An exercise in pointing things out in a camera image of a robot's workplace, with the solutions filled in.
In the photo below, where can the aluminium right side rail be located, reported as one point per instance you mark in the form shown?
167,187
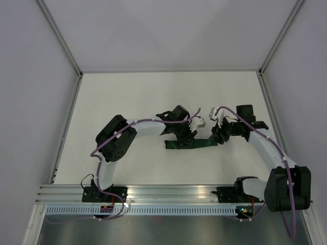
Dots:
276,126

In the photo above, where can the aluminium front rail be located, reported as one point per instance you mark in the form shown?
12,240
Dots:
142,194

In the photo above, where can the aluminium frame post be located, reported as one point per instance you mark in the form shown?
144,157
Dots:
281,35
58,35

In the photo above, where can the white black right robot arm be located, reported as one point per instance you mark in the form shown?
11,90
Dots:
288,187

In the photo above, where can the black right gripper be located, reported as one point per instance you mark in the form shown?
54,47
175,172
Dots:
216,131

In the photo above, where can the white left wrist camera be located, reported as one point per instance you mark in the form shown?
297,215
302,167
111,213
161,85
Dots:
197,122

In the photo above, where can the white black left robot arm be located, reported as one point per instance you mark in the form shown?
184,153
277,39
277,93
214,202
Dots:
117,136

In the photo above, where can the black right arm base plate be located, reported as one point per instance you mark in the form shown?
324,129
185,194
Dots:
230,195

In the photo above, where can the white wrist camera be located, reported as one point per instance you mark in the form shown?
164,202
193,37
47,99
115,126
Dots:
197,122
216,114

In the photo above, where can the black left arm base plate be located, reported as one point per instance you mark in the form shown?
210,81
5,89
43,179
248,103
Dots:
91,194

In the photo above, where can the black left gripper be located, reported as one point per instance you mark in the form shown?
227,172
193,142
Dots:
189,136

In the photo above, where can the dark green cloth napkin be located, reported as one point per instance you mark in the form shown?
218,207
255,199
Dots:
201,144

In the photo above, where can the aluminium left frame post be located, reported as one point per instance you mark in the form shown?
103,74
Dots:
58,35

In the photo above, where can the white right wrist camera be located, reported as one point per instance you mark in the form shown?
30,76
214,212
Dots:
216,114

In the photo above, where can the aluminium right frame post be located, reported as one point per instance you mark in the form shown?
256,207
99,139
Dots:
281,35

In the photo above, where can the white slotted cable duct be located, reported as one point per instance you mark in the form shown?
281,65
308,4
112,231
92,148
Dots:
222,210

